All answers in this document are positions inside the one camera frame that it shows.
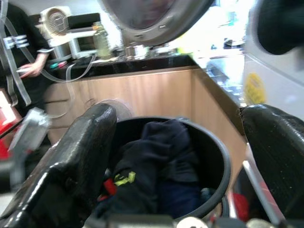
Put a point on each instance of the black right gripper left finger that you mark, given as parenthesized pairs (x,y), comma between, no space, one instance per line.
(71,166)

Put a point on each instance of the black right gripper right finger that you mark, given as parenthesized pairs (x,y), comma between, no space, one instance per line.
(278,154)

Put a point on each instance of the black plastic bucket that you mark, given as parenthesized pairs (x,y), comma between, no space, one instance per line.
(213,152)

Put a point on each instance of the red stool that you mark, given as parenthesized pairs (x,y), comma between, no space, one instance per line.
(240,206)

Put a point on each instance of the black garment with green logo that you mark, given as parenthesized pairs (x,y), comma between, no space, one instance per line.
(133,194)

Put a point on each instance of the yellow round sticker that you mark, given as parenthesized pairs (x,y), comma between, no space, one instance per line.
(254,88)

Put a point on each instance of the white tumble dryer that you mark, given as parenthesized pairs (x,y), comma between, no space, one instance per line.
(273,71)

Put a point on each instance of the dark navy garment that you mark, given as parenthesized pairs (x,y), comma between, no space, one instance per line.
(166,137)

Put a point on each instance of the wooden base cabinet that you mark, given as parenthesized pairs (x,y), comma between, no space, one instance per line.
(154,90)

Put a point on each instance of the white toaster oven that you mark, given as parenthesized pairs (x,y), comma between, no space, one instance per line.
(80,44)

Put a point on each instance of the pale green bottle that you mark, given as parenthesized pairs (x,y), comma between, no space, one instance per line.
(101,40)

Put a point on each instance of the person in black shirt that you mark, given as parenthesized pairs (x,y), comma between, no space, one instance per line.
(21,31)

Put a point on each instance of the beige round fan heater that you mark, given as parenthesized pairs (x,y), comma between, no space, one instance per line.
(55,21)

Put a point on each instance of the black flat box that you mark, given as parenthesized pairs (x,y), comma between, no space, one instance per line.
(83,21)

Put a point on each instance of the round glass dryer door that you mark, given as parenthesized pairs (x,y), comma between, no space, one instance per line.
(152,31)

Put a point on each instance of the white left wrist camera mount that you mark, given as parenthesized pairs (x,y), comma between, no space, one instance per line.
(31,128)

